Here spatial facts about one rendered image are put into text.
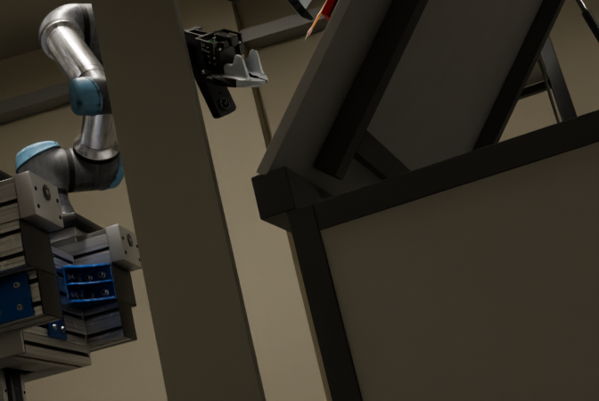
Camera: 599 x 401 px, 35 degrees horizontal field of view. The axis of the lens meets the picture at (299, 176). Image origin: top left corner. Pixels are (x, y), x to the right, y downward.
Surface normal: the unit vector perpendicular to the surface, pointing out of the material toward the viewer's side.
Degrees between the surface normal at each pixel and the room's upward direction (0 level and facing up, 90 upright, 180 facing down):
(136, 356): 90
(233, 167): 90
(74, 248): 90
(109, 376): 90
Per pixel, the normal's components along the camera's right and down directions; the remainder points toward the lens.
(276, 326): -0.16, -0.26
